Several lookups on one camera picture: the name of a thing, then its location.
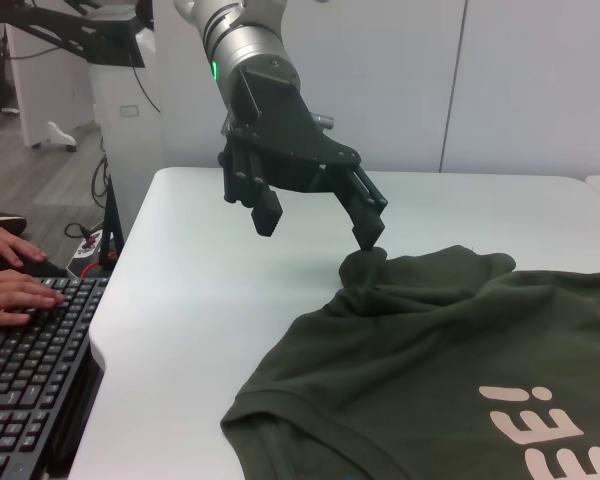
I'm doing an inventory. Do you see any person's right hand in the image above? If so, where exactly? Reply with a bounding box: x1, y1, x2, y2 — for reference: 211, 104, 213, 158
0, 268, 67, 335

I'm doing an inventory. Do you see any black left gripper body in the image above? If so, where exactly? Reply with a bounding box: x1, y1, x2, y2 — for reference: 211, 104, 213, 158
223, 58, 364, 197

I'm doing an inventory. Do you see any white wheeled partition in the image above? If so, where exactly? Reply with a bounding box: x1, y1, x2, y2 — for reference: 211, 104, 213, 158
4, 22, 104, 152

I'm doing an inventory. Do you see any dark green FREE! shirt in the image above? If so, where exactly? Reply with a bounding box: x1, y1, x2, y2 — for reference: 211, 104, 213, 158
219, 243, 600, 480

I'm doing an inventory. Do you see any white cabinet column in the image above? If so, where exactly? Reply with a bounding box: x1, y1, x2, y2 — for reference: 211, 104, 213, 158
87, 0, 171, 236

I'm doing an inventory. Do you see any black tripod leg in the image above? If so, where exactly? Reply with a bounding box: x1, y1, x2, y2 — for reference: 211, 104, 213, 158
97, 172, 127, 269

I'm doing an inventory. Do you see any dark shoe white sole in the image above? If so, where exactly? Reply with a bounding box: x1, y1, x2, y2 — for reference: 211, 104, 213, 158
0, 199, 27, 235

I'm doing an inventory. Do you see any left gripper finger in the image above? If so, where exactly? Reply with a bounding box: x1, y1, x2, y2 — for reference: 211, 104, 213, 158
217, 139, 285, 238
324, 163, 390, 251

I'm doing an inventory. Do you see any white power strip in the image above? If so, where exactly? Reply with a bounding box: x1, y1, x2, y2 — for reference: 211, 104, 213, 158
69, 227, 104, 262

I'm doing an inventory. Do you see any black computer keyboard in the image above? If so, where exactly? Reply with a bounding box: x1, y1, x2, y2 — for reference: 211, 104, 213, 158
0, 276, 111, 480

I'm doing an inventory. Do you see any person's left hand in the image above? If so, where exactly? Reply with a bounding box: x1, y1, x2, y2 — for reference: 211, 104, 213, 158
0, 217, 50, 270

